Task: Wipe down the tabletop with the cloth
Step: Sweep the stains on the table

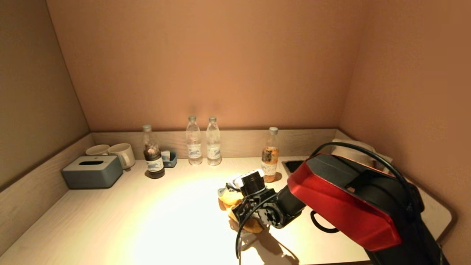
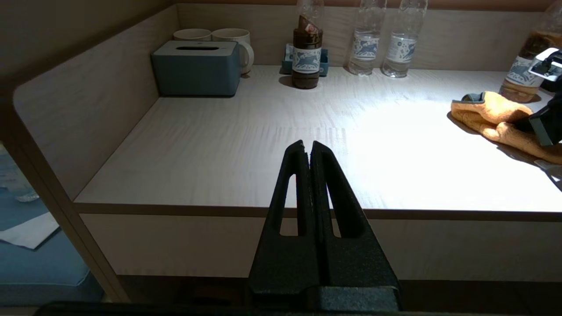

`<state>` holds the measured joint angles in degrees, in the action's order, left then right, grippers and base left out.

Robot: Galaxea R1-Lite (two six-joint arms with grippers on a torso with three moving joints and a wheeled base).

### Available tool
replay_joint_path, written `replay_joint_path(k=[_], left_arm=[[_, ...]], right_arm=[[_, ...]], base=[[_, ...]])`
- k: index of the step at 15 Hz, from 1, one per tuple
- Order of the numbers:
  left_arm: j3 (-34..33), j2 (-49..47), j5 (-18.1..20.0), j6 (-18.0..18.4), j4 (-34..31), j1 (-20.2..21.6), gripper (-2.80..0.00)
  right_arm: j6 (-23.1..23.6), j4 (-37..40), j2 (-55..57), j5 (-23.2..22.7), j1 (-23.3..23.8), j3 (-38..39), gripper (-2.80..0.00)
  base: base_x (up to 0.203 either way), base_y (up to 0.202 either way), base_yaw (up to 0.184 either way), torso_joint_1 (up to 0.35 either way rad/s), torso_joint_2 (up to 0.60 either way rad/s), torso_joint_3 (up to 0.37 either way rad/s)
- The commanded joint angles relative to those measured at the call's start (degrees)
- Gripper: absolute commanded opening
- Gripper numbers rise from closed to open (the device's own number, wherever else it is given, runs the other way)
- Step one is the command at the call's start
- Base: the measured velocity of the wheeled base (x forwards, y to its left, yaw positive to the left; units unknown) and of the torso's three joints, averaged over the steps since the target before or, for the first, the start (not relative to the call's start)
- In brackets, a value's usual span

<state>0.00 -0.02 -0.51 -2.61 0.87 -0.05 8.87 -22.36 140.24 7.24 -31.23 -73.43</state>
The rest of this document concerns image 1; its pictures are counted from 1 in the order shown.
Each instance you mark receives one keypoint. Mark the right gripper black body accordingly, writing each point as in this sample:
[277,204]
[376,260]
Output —
[254,206]

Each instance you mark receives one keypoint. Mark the yellow fluffy cleaning cloth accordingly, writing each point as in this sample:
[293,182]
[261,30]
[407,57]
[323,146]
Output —
[230,198]

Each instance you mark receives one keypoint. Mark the right robot arm red black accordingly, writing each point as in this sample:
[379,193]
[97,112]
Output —
[349,206]

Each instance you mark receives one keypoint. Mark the orange tea plastic bottle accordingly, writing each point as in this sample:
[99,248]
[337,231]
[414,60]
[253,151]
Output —
[269,158]

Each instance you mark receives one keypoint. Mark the recessed black socket panel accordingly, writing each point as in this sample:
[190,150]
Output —
[292,165]

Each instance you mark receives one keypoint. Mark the light wood desk surround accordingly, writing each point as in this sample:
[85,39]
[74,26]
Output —
[250,143]

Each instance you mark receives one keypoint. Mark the clear water plastic bottle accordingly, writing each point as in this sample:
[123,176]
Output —
[213,150]
[194,150]

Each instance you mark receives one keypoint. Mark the small blue sachet tray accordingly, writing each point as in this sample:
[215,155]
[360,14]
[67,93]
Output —
[172,161]

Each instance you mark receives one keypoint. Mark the white sachet packet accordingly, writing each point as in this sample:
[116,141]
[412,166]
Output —
[165,155]

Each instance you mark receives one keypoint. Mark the dark drink plastic bottle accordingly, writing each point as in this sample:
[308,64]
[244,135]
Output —
[154,165]

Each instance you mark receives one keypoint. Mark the white electric kettle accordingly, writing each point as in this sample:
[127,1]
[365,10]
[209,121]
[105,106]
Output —
[349,151]

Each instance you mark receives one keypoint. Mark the white ceramic mug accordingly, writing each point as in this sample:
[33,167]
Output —
[121,152]
[97,149]

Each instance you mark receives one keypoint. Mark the grey-blue tissue box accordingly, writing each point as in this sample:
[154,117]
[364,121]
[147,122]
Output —
[92,174]

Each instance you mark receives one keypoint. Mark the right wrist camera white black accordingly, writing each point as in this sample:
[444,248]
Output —
[252,182]

